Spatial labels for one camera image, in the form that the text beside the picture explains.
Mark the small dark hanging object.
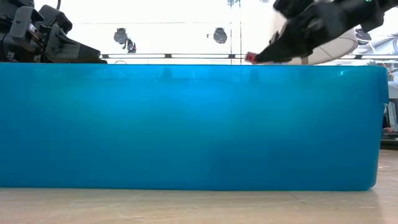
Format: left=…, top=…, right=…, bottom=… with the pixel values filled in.
left=124, top=37, right=137, bottom=54

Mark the horizontal black rail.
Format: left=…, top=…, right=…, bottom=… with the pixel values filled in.
left=98, top=53, right=398, bottom=60

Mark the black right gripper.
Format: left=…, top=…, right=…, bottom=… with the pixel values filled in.
left=254, top=0, right=388, bottom=63

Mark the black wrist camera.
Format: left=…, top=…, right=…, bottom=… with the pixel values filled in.
left=272, top=0, right=315, bottom=19
left=37, top=2, right=73, bottom=32

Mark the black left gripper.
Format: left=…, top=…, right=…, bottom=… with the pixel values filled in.
left=0, top=0, right=108, bottom=64

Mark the blue plastic bin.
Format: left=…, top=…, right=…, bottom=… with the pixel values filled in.
left=0, top=62, right=389, bottom=192

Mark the grey desk equipment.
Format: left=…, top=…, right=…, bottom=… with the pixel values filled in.
left=381, top=80, right=398, bottom=150

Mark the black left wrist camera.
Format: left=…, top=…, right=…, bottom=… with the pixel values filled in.
left=37, top=2, right=73, bottom=32

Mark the thin vertical pole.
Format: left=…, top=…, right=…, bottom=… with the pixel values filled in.
left=229, top=0, right=233, bottom=65

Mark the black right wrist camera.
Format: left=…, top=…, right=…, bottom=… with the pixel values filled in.
left=272, top=0, right=315, bottom=19

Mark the small red dropper bottle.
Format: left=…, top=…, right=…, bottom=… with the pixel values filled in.
left=244, top=52, right=258, bottom=65

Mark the round dark fixture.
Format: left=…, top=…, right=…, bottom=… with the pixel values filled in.
left=355, top=27, right=373, bottom=46
left=213, top=27, right=228, bottom=45
left=113, top=27, right=129, bottom=45

